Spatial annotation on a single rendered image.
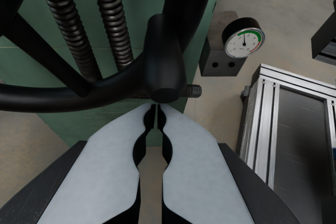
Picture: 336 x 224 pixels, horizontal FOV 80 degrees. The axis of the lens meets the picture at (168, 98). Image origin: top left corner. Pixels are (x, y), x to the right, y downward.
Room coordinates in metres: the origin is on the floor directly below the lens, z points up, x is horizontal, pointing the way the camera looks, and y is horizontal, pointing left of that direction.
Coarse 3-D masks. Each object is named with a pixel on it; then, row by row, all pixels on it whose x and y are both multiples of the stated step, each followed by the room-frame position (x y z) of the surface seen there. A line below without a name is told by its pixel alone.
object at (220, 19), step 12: (216, 12) 0.40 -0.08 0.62; (228, 12) 0.40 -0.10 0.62; (216, 24) 0.36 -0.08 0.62; (216, 36) 0.32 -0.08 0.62; (204, 48) 0.31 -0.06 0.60; (216, 48) 0.29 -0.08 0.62; (204, 60) 0.29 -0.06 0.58; (216, 60) 0.29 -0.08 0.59; (228, 60) 0.29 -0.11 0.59; (240, 60) 0.29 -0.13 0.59; (204, 72) 0.28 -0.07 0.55; (216, 72) 0.29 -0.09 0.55; (228, 72) 0.29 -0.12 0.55
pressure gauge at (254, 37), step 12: (228, 24) 0.28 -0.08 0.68; (240, 24) 0.27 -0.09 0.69; (252, 24) 0.27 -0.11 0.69; (228, 36) 0.26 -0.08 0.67; (240, 36) 0.26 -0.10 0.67; (252, 36) 0.26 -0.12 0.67; (264, 36) 0.27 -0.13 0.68; (228, 48) 0.26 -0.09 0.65; (240, 48) 0.26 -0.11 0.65; (252, 48) 0.27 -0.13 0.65
